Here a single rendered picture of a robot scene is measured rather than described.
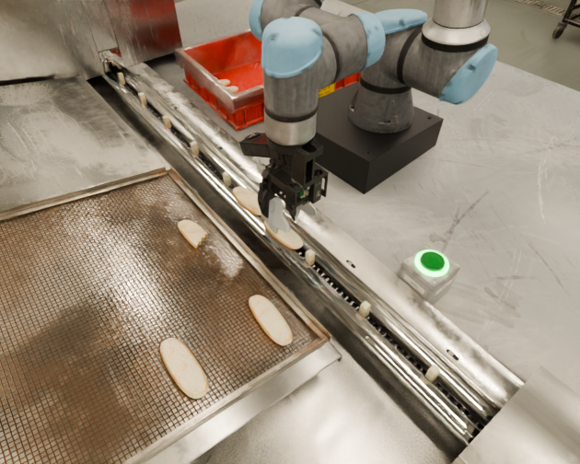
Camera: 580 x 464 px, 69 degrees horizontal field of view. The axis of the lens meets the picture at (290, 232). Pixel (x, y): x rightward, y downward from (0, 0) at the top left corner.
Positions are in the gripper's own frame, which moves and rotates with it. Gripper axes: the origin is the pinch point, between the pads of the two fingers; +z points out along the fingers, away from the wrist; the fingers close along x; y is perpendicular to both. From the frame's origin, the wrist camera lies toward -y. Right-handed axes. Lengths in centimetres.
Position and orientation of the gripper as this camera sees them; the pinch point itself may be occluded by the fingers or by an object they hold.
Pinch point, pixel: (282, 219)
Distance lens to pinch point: 78.6
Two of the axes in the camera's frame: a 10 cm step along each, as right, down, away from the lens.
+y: 6.6, 5.6, -5.0
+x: 7.5, -4.9, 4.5
